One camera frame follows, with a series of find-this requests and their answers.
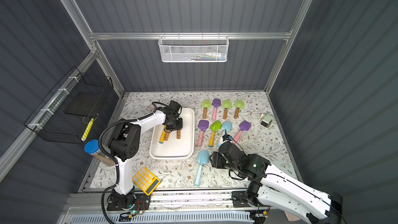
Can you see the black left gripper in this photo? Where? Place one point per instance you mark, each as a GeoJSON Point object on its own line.
{"type": "Point", "coordinates": [173, 124]}

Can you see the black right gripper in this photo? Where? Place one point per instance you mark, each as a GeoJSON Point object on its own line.
{"type": "Point", "coordinates": [216, 159]}

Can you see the purple shovel pink handle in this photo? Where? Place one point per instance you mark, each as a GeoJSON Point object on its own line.
{"type": "Point", "coordinates": [203, 125]}
{"type": "Point", "coordinates": [215, 103]}

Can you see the green shovel yellow handle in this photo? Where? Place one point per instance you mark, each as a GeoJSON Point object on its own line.
{"type": "Point", "coordinates": [215, 126]}

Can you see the blue shovel blue handle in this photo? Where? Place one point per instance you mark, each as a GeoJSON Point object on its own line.
{"type": "Point", "coordinates": [202, 159]}

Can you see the green shovel brown handle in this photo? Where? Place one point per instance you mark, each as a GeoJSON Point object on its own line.
{"type": "Point", "coordinates": [226, 104]}

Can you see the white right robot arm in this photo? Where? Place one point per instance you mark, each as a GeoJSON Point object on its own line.
{"type": "Point", "coordinates": [269, 186]}

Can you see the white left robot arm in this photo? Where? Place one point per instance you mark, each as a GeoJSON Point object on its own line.
{"type": "Point", "coordinates": [125, 139]}

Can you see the white plastic storage box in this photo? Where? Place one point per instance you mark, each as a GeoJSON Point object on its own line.
{"type": "Point", "coordinates": [174, 148]}

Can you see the small pink card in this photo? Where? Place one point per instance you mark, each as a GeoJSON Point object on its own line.
{"type": "Point", "coordinates": [151, 108]}

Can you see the pale green tape dispenser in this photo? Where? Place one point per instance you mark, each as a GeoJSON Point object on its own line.
{"type": "Point", "coordinates": [266, 120]}

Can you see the yellow calculator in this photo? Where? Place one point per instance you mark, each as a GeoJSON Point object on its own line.
{"type": "Point", "coordinates": [146, 181]}

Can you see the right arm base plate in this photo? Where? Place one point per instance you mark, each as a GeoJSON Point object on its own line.
{"type": "Point", "coordinates": [243, 198]}

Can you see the white wire mesh basket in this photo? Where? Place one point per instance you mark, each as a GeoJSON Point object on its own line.
{"type": "Point", "coordinates": [194, 49]}

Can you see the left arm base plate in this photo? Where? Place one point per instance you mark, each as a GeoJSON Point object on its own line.
{"type": "Point", "coordinates": [131, 202]}

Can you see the black wire basket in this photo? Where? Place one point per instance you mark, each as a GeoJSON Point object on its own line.
{"type": "Point", "coordinates": [63, 119]}

